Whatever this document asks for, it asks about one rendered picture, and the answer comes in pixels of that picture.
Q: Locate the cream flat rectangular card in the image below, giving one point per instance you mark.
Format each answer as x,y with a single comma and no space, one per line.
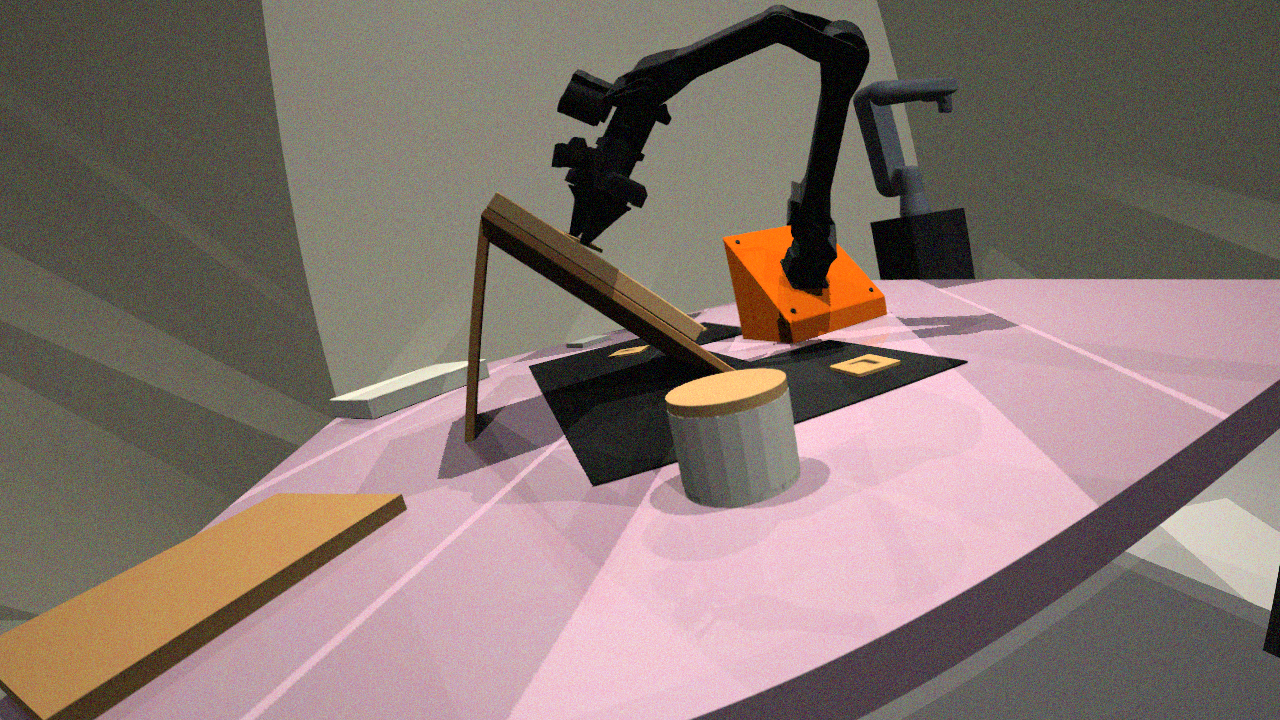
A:
588,341

